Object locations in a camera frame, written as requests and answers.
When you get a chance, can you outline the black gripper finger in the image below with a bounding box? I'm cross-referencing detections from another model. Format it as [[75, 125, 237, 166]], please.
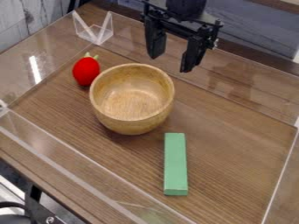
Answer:
[[144, 17, 167, 59], [180, 36, 207, 73]]

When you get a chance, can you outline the black cable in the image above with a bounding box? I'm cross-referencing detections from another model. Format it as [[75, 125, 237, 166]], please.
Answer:
[[0, 200, 29, 217]]

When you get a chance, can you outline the red felt strawberry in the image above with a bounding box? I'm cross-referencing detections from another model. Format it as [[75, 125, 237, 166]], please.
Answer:
[[72, 52, 100, 86]]

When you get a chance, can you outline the black table leg clamp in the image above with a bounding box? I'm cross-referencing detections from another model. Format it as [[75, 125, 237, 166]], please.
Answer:
[[24, 185, 65, 224]]

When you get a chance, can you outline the green rectangular block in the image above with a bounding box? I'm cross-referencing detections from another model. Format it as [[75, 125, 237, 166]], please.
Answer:
[[163, 133, 188, 196]]

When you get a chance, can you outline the wooden bowl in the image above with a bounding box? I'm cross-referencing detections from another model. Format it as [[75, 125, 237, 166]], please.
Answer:
[[88, 63, 175, 136]]

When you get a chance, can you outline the clear acrylic corner bracket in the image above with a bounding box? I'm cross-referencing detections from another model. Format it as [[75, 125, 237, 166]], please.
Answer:
[[71, 11, 113, 46]]

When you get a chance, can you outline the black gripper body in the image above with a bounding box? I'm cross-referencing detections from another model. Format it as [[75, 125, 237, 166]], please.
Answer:
[[141, 0, 223, 38]]

